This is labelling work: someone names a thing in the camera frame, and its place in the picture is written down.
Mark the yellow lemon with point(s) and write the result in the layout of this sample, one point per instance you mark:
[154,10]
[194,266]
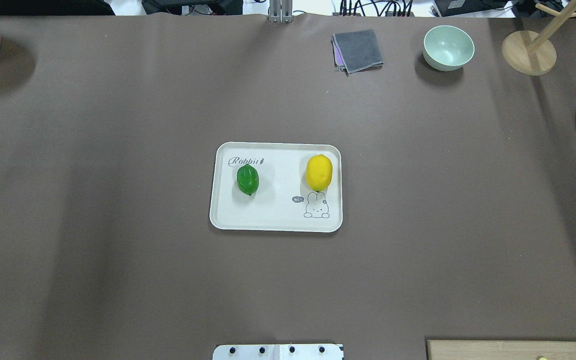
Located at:
[319,172]

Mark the green lime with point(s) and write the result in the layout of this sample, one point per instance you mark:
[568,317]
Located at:
[247,179]

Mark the white rabbit tray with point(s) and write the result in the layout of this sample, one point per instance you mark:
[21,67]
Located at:
[283,201]

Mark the grey folded cloth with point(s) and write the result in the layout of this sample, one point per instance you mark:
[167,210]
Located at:
[356,51]

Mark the green ceramic bowl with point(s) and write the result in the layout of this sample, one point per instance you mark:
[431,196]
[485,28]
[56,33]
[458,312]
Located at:
[447,48]

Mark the wooden cutting board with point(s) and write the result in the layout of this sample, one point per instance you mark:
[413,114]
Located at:
[500,350]

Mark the wooden mug tree stand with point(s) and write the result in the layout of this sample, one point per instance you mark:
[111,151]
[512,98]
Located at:
[532,53]

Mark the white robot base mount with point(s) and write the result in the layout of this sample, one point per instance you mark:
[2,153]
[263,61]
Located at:
[287,351]

